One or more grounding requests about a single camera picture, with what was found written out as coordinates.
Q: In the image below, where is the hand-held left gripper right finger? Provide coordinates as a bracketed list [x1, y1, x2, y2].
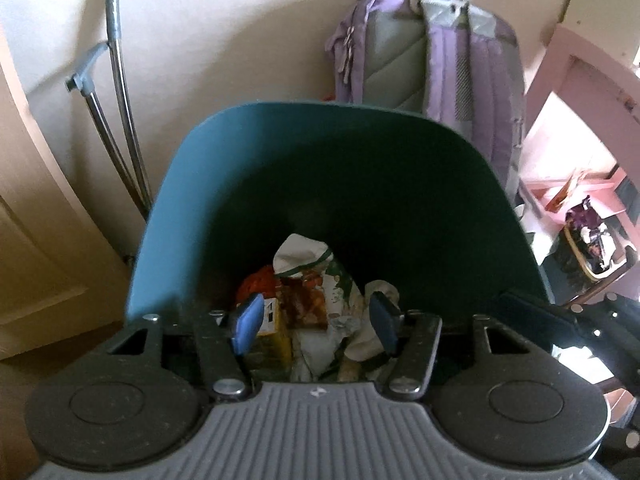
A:
[369, 291, 551, 402]

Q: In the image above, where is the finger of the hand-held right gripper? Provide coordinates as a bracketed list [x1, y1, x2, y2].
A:
[495, 291, 588, 358]

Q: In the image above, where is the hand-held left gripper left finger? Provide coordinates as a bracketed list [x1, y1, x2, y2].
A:
[107, 292, 266, 403]

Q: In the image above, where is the red plastic bag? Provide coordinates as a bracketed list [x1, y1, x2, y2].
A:
[236, 266, 278, 307]

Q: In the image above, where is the dark green trash bin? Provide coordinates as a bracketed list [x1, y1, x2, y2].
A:
[125, 101, 556, 382]

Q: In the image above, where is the crumpled white tissue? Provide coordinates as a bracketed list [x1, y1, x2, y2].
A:
[344, 280, 402, 363]

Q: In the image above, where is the yellow carton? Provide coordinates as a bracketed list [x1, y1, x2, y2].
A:
[254, 297, 294, 372]

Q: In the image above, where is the brown food packet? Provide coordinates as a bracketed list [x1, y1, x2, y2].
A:
[280, 279, 329, 332]

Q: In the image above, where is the white and green paper bag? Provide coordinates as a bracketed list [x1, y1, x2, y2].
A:
[272, 234, 367, 382]

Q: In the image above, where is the basket with figurines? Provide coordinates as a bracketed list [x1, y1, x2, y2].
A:
[562, 195, 639, 282]

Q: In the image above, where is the pink shelf unit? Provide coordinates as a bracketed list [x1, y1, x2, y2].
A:
[519, 24, 640, 311]

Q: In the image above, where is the beige wooden door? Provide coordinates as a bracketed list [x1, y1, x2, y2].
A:
[0, 35, 135, 362]

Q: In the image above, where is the purple backpack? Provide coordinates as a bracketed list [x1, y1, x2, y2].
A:
[324, 0, 527, 211]

